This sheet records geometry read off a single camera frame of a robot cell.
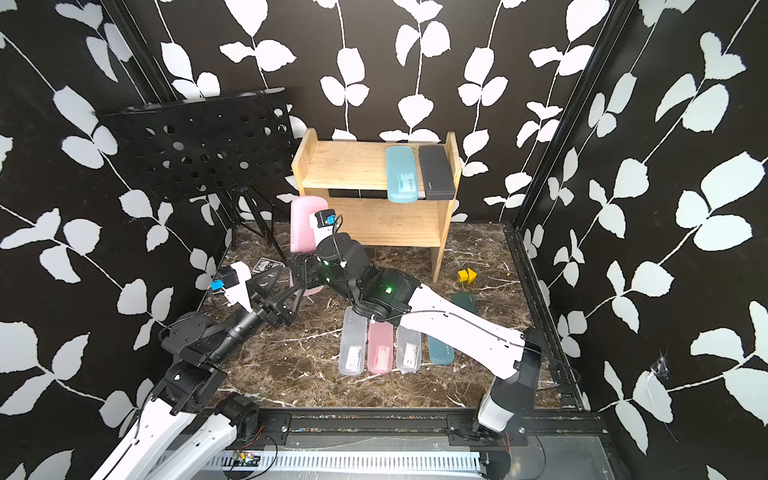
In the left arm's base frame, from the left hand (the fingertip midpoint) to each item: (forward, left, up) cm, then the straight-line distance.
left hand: (292, 274), depth 61 cm
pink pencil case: (-3, -18, -34) cm, 39 cm away
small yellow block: (+21, -49, -34) cm, 64 cm away
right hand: (+4, -1, +3) cm, 6 cm away
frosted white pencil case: (-1, -9, -36) cm, 37 cm away
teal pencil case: (-5, -35, -35) cm, 50 cm away
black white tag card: (+30, +24, -36) cm, 53 cm away
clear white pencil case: (-4, -26, -35) cm, 43 cm away
